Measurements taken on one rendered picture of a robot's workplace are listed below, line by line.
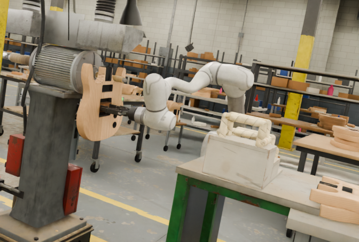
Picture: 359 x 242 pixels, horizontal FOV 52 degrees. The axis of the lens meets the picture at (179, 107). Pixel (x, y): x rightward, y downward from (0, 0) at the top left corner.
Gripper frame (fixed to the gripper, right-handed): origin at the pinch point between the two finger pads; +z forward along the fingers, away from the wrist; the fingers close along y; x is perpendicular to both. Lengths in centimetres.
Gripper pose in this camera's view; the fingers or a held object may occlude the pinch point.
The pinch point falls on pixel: (106, 107)
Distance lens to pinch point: 200.8
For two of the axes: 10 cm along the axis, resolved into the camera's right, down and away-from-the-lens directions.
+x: 1.2, -9.8, -1.7
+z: -8.9, -1.8, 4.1
